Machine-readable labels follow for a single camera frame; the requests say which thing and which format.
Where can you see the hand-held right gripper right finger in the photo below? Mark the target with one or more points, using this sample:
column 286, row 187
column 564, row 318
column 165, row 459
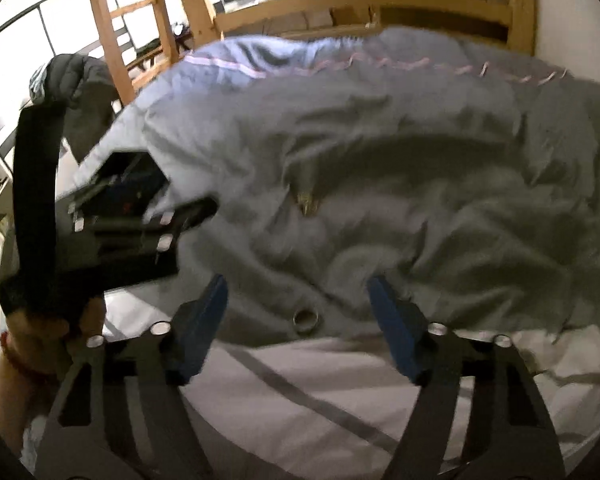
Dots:
column 390, row 320

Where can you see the light blue shirt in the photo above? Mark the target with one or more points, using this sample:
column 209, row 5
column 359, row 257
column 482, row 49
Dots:
column 37, row 85

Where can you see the wooden ladder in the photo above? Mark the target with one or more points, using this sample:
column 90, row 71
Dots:
column 112, row 50

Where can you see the black puffer jacket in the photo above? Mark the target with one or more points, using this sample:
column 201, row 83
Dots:
column 85, row 90

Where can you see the white grey striped blanket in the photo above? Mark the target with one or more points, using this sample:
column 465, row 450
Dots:
column 300, row 385

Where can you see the person's left hand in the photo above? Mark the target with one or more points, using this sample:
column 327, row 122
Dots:
column 40, row 340

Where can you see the grey duvet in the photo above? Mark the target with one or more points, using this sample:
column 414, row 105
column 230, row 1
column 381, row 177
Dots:
column 380, row 135

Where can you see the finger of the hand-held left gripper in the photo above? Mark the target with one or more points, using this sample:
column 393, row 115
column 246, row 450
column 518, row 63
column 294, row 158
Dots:
column 180, row 212
column 145, row 255

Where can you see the small gold earrings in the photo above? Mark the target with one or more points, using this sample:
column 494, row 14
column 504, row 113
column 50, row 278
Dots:
column 307, row 205

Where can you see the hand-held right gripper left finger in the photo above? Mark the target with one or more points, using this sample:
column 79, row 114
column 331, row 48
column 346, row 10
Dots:
column 202, row 325

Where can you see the black box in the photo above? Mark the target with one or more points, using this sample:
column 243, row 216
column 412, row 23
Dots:
column 125, row 180

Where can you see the wooden bed frame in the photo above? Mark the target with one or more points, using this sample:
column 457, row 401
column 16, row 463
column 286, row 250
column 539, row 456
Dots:
column 330, row 7

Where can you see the dark desk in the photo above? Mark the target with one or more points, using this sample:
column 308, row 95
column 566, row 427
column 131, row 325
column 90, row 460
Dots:
column 152, row 52

